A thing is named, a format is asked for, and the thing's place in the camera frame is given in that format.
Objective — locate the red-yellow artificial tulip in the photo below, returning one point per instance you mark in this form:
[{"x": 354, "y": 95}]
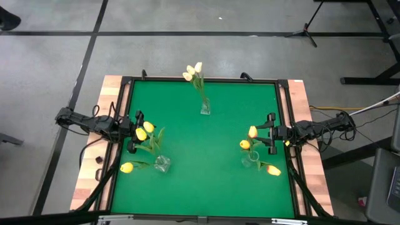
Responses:
[
  {"x": 252, "y": 132},
  {"x": 244, "y": 144},
  {"x": 273, "y": 170}
]

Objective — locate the white artificial tulip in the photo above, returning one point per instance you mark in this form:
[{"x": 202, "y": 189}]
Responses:
[
  {"x": 190, "y": 69},
  {"x": 198, "y": 67},
  {"x": 187, "y": 76}
]

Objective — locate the black table frame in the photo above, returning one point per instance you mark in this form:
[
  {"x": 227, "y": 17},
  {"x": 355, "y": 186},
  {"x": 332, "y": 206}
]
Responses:
[{"x": 162, "y": 78}]

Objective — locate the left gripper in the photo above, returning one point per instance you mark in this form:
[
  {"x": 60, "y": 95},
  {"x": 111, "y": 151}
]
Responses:
[{"x": 128, "y": 129}]

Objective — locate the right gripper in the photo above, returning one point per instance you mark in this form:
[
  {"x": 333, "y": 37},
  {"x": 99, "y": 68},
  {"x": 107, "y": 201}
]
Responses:
[{"x": 282, "y": 132}]

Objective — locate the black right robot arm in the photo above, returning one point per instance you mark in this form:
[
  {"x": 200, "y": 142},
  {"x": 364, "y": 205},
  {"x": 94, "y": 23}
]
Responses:
[{"x": 325, "y": 125}]

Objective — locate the black desk frame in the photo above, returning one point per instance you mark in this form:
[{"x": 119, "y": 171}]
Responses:
[{"x": 359, "y": 80}]

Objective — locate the black keypad device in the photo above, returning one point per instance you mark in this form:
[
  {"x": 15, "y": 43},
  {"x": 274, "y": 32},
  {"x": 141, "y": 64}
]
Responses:
[{"x": 394, "y": 186}]

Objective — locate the small square glass bottle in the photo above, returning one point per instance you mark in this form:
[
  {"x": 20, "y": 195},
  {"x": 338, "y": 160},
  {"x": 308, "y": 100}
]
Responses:
[{"x": 205, "y": 107}]

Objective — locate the black diagonal strut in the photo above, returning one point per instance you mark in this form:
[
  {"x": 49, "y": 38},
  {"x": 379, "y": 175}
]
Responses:
[
  {"x": 100, "y": 187},
  {"x": 307, "y": 193}
]

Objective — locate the silver metal bracket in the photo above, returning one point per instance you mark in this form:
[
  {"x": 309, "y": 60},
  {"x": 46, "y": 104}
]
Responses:
[
  {"x": 115, "y": 217},
  {"x": 289, "y": 221}
]

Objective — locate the white pole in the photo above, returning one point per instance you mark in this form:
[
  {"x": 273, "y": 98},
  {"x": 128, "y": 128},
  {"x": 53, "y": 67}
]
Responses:
[{"x": 368, "y": 107}]

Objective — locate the person's dark shoe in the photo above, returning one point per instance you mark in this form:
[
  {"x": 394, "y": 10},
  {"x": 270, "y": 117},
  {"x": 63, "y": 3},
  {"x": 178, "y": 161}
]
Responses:
[{"x": 7, "y": 20}]

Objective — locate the black frame clamp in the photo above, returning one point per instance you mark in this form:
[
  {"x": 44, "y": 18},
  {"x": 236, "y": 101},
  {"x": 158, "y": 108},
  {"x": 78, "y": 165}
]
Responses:
[
  {"x": 144, "y": 74},
  {"x": 247, "y": 76}
]

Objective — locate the black table leg bar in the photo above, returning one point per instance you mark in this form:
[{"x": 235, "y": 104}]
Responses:
[{"x": 356, "y": 153}]

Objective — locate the yellow artificial tulip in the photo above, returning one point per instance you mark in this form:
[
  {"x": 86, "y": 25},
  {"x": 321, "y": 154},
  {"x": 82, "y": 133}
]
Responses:
[
  {"x": 148, "y": 126},
  {"x": 126, "y": 167},
  {"x": 141, "y": 134}
]

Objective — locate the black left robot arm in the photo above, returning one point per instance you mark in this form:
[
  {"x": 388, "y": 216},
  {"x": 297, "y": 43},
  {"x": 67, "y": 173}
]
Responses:
[{"x": 93, "y": 123}]

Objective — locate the green table mat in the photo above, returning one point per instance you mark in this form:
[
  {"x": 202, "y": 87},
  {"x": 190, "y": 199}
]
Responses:
[{"x": 203, "y": 187}]

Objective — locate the smooth glass carafe vase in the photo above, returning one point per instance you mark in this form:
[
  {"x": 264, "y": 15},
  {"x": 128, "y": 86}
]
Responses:
[{"x": 250, "y": 161}]

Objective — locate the small brown block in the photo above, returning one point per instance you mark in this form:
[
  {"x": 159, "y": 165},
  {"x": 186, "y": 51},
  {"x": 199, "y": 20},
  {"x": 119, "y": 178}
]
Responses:
[{"x": 99, "y": 160}]

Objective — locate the grey equipment case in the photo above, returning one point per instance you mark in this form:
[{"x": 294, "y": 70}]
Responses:
[{"x": 378, "y": 187}]

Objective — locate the cut-glass patterned vase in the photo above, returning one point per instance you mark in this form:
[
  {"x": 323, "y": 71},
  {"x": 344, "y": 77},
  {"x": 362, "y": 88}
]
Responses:
[{"x": 162, "y": 164}]

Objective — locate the black tripod stand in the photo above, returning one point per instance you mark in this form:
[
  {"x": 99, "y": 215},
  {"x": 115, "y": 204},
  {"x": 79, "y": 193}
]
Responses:
[{"x": 304, "y": 31}]

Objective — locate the grey chair leg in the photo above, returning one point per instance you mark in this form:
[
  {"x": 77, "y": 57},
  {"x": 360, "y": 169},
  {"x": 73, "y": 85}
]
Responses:
[{"x": 11, "y": 139}]

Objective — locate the small pink object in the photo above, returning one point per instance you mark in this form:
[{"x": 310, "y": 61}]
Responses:
[{"x": 362, "y": 201}]

